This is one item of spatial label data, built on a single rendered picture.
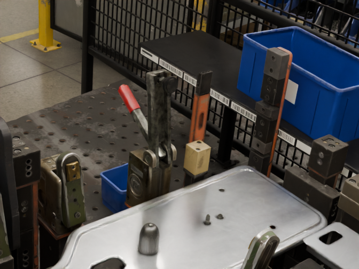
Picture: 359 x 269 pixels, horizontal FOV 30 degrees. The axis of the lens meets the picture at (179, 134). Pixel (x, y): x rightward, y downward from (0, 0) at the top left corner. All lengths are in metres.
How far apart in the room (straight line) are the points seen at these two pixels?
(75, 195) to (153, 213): 0.14
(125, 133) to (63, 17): 2.23
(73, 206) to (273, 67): 0.49
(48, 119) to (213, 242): 1.04
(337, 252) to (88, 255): 0.41
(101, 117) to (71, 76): 1.91
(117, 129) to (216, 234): 0.93
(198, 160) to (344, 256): 0.31
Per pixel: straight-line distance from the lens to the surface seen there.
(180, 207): 1.18
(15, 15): 4.87
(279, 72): 1.34
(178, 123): 2.07
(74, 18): 4.07
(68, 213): 1.13
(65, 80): 3.91
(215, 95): 1.55
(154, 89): 1.14
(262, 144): 1.42
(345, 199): 1.24
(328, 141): 1.30
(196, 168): 1.24
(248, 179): 1.28
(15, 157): 1.08
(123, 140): 1.95
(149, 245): 1.06
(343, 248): 1.17
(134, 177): 1.25
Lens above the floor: 1.69
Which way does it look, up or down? 30 degrees down
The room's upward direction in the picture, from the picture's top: 6 degrees clockwise
